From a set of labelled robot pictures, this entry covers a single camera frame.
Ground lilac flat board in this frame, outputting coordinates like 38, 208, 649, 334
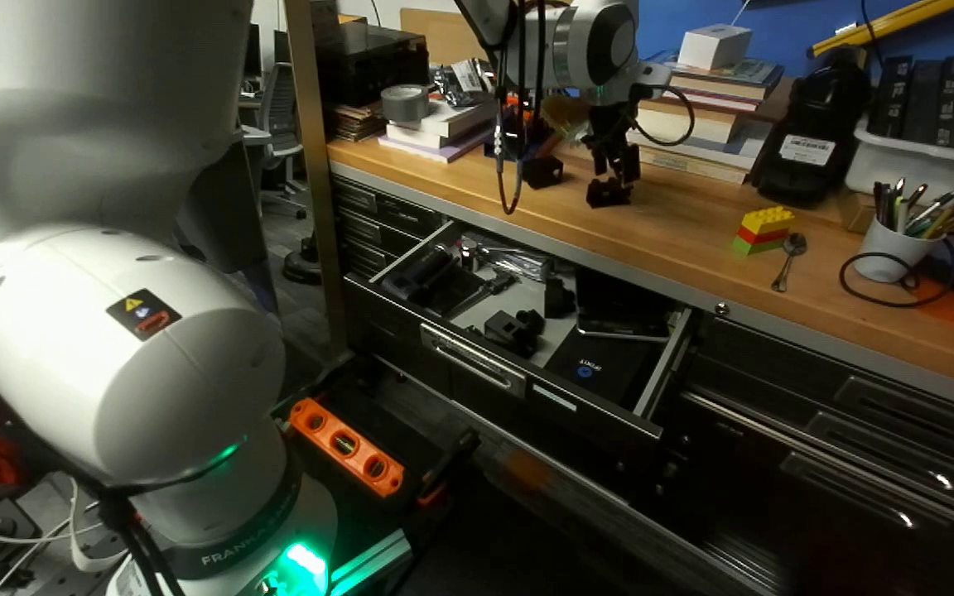
373, 128, 497, 167

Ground crinkled foil packets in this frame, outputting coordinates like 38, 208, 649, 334
427, 61, 499, 111

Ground yellow spirit level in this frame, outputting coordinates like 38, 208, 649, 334
807, 0, 954, 61

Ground black rectangular case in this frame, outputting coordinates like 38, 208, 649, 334
378, 245, 490, 317

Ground black metal drawer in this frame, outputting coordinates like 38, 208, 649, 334
340, 211, 700, 445

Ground white floor cable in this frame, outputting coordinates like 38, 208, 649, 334
0, 428, 127, 583

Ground metal spoon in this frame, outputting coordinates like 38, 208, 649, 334
767, 228, 810, 293

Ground thick white book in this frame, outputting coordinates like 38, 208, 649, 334
638, 82, 772, 144

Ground orange T-handle hex key set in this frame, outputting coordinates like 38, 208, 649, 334
483, 87, 570, 167

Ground orange spirit level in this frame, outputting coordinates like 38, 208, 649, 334
283, 395, 409, 504

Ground office chair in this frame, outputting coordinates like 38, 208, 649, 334
244, 20, 325, 287

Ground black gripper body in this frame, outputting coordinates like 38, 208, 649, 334
591, 100, 645, 159

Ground dark blue flat box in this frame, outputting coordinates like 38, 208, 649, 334
540, 324, 672, 415

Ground small white box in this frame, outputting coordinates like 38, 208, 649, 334
676, 22, 756, 72

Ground beige upright post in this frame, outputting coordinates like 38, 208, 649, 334
283, 0, 353, 356

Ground black printer box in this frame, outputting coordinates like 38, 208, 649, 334
315, 22, 435, 109

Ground small black block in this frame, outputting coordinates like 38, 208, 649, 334
481, 310, 522, 354

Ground thin black cable loop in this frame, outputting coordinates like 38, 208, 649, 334
836, 235, 954, 310

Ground dark cover book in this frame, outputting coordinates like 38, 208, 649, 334
653, 61, 784, 95

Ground wide pale book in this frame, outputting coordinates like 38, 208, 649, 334
636, 119, 767, 190

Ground upright black drawer item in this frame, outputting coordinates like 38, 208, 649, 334
540, 276, 579, 321

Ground bundle of pens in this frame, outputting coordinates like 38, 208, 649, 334
872, 178, 954, 239

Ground blue wall panel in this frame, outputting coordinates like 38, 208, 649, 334
636, 0, 954, 111

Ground silver metal bowl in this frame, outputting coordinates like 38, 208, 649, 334
378, 82, 435, 128

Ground colourful toy brick stack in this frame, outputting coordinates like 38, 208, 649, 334
728, 203, 797, 258

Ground white book stack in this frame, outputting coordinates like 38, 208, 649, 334
384, 95, 504, 153

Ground white plastic bin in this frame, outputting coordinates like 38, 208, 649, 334
845, 111, 954, 226

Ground black ribbed case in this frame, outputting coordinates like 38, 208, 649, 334
863, 53, 914, 141
903, 53, 954, 153

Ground white pen cup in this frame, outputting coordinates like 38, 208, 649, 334
854, 211, 936, 285

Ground black drawer cabinet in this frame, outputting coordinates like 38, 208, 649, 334
325, 169, 954, 596

